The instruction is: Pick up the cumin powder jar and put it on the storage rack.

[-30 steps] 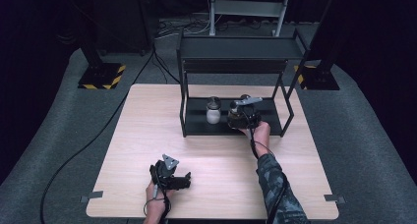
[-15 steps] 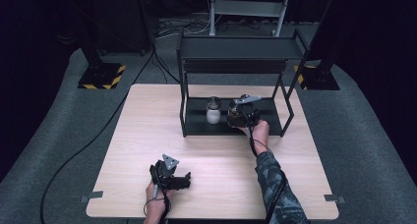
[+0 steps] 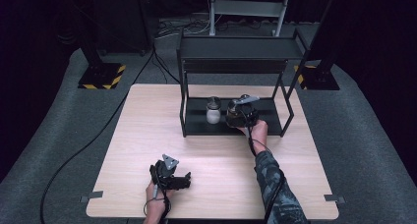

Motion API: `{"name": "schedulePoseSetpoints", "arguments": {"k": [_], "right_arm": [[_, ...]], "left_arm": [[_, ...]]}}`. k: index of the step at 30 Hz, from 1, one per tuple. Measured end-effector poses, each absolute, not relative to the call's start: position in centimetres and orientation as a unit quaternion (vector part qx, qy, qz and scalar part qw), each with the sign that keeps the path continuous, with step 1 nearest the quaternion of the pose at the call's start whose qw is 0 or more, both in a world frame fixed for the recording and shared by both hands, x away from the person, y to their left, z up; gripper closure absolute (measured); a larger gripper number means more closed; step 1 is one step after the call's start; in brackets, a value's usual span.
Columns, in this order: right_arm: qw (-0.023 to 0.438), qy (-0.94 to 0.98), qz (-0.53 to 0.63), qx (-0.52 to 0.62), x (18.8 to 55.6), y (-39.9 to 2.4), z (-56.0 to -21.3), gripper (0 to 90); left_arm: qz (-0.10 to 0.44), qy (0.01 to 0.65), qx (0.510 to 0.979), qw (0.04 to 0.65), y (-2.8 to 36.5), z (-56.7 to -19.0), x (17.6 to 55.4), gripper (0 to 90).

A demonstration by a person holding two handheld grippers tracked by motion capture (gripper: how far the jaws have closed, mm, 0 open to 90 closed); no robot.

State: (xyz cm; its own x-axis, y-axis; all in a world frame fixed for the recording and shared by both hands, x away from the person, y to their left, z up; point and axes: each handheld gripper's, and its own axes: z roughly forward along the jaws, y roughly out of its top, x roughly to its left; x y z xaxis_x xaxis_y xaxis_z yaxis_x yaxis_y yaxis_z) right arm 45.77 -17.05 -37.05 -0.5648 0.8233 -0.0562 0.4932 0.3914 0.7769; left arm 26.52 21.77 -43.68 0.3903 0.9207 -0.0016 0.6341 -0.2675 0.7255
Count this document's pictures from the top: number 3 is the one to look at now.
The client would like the grey tape piece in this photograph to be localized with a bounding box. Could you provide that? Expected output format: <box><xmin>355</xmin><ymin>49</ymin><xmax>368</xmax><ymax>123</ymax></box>
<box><xmin>80</xmin><ymin>190</ymin><xmax>104</xmax><ymax>204</ymax></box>
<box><xmin>323</xmin><ymin>194</ymin><xmax>346</xmax><ymax>205</ymax></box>

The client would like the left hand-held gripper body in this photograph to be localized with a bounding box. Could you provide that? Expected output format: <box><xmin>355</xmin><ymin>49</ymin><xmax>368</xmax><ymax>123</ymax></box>
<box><xmin>149</xmin><ymin>153</ymin><xmax>185</xmax><ymax>191</ymax></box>

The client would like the left hand-held gripper cable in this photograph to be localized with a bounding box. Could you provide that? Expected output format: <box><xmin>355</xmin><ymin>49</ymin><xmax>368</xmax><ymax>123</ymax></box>
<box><xmin>143</xmin><ymin>184</ymin><xmax>172</xmax><ymax>224</ymax></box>

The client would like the glass jar with brown powder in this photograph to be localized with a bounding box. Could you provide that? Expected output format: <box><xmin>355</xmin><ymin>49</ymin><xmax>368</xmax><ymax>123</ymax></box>
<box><xmin>225</xmin><ymin>98</ymin><xmax>244</xmax><ymax>129</ymax></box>

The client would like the thick black floor cable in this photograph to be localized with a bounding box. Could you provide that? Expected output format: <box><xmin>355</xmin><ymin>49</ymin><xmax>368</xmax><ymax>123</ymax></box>
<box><xmin>39</xmin><ymin>48</ymin><xmax>156</xmax><ymax>224</ymax></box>

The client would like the person's left hand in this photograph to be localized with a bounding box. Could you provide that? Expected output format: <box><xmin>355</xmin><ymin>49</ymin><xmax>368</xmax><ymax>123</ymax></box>
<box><xmin>143</xmin><ymin>181</ymin><xmax>175</xmax><ymax>224</ymax></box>

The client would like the glass jar with white granules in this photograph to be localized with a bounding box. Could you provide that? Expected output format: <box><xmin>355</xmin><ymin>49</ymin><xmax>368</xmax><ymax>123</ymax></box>
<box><xmin>206</xmin><ymin>95</ymin><xmax>222</xmax><ymax>125</ymax></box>

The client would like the black stand with striped base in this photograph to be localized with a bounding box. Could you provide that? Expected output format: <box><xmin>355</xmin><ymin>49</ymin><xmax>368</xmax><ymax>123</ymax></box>
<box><xmin>65</xmin><ymin>0</ymin><xmax>127</xmax><ymax>90</ymax></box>
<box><xmin>292</xmin><ymin>0</ymin><xmax>341</xmax><ymax>91</ymax></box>

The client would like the right hand-held gripper cable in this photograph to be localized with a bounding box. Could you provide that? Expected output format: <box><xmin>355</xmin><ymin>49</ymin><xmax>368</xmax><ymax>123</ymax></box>
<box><xmin>245</xmin><ymin>125</ymin><xmax>287</xmax><ymax>224</ymax></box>

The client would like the bundle of floor cables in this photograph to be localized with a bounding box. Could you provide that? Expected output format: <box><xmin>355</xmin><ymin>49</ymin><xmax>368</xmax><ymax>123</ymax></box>
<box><xmin>155</xmin><ymin>17</ymin><xmax>211</xmax><ymax>39</ymax></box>

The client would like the thin black floor cable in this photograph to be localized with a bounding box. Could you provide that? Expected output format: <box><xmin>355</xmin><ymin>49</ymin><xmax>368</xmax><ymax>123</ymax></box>
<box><xmin>152</xmin><ymin>46</ymin><xmax>182</xmax><ymax>85</ymax></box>

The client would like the person's right hand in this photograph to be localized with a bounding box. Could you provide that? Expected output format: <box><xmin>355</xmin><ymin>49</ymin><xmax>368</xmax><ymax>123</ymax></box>
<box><xmin>237</xmin><ymin>119</ymin><xmax>269</xmax><ymax>156</ymax></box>

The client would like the silver metal stand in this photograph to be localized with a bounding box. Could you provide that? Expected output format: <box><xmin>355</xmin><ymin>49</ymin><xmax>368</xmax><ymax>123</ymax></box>
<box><xmin>208</xmin><ymin>0</ymin><xmax>292</xmax><ymax>38</ymax></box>

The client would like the black metal two-tier rack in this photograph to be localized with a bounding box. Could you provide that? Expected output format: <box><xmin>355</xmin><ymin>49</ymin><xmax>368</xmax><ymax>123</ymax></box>
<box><xmin>176</xmin><ymin>28</ymin><xmax>311</xmax><ymax>139</ymax></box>

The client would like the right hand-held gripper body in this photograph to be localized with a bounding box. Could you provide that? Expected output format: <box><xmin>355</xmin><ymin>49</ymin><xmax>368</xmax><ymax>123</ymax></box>
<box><xmin>233</xmin><ymin>93</ymin><xmax>261</xmax><ymax>129</ymax></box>

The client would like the hand-held gripper cable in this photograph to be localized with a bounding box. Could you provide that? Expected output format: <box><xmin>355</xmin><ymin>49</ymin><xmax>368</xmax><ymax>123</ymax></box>
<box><xmin>143</xmin><ymin>184</ymin><xmax>172</xmax><ymax>224</ymax></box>
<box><xmin>245</xmin><ymin>125</ymin><xmax>287</xmax><ymax>224</ymax></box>

